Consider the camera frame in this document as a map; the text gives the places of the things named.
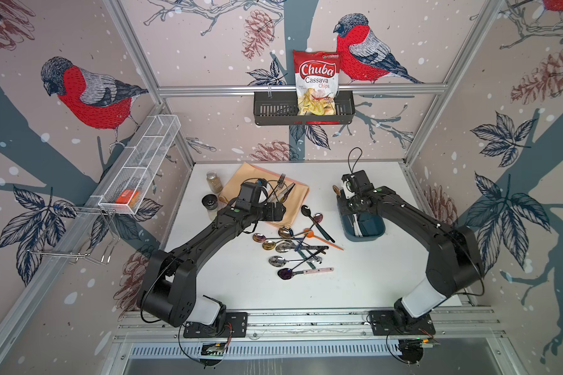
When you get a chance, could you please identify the teal plastic storage box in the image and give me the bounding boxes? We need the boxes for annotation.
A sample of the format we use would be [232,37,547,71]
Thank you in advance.
[336,196,386,242]

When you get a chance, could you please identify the white ceramic spoon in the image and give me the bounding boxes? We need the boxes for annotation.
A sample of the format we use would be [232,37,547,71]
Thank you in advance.
[353,214,363,237]

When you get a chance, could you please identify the black spoon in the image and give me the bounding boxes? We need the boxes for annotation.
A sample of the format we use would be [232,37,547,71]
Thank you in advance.
[300,205,336,243]

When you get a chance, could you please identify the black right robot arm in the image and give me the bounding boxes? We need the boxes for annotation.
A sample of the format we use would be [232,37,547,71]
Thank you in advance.
[337,170,485,325]

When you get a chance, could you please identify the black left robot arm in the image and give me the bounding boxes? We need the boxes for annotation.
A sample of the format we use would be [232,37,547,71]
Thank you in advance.
[137,182,286,328]

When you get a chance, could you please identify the rainbow spoon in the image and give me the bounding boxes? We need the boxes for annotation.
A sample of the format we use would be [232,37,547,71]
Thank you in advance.
[252,233,297,243]

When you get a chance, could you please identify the gold spoon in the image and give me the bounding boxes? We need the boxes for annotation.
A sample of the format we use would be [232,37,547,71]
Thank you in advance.
[261,239,299,253]

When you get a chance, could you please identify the silver spoon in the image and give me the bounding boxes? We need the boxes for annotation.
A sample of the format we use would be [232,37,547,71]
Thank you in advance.
[267,256,322,268]

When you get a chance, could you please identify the small red box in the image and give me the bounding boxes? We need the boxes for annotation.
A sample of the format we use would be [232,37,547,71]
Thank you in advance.
[115,189,140,206]

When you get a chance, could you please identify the silver fork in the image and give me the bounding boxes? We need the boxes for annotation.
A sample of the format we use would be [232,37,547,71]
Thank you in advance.
[276,173,286,188]

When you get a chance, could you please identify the black round lid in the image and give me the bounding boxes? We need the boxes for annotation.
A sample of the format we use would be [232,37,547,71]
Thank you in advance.
[201,194,219,211]

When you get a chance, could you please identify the brown spice jar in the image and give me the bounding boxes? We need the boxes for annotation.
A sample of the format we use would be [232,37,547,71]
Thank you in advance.
[206,171,223,195]

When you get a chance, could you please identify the peach cloth napkin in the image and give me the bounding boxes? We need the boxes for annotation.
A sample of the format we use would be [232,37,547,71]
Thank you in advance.
[218,162,310,228]

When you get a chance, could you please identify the red Chuba chips bag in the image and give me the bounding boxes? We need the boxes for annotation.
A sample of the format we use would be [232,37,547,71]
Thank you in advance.
[292,51,341,116]

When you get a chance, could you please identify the orange handled spoon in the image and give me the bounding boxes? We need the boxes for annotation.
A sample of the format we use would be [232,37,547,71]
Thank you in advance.
[306,230,343,251]

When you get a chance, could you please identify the purple spoon pink handle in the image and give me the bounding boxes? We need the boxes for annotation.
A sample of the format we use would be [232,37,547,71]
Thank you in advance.
[277,267,335,281]

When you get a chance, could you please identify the black wall basket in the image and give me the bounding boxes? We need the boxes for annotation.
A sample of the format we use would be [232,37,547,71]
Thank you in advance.
[253,92,356,126]

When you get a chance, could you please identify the clear wire wall shelf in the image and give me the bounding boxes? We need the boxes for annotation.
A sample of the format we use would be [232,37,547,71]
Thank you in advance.
[99,114,181,215]

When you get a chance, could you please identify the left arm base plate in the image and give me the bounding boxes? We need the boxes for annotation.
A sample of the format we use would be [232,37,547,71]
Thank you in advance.
[182,312,248,338]

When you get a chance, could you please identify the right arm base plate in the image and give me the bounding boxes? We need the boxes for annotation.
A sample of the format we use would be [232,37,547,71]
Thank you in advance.
[365,309,436,336]

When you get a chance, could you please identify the wire hook rack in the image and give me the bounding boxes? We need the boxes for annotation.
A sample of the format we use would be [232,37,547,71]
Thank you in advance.
[27,204,121,265]

